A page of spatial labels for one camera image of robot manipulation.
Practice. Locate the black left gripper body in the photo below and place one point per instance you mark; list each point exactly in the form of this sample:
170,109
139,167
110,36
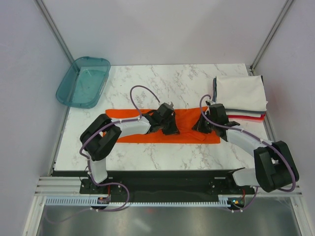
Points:
168,127

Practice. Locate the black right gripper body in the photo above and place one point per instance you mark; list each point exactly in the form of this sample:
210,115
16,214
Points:
204,126

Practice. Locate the orange t shirt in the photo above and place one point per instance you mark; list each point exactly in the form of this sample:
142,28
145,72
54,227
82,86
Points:
185,120

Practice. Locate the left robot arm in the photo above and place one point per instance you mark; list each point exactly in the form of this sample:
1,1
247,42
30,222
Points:
101,136

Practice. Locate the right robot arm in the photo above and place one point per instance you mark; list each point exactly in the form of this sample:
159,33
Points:
274,168

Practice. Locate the teal plastic bin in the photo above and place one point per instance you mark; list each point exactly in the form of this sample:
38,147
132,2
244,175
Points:
84,82

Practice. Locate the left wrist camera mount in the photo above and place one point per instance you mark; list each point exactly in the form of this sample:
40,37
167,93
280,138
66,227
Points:
170,105

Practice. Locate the right aluminium side rail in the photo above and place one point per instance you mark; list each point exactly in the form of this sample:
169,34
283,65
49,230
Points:
267,122

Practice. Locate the right aluminium frame post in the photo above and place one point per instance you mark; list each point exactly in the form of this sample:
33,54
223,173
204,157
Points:
271,34

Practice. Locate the aluminium frame post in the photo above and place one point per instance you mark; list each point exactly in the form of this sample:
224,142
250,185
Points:
271,34
54,29

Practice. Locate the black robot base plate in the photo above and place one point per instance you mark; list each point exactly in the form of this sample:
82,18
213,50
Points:
165,185

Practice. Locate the front aluminium cross rail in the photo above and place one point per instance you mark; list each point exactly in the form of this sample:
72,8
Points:
70,186

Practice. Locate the left aluminium frame post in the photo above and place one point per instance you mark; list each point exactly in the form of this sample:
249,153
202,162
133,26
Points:
54,29

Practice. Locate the white slotted cable duct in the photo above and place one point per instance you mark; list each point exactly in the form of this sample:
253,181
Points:
94,201

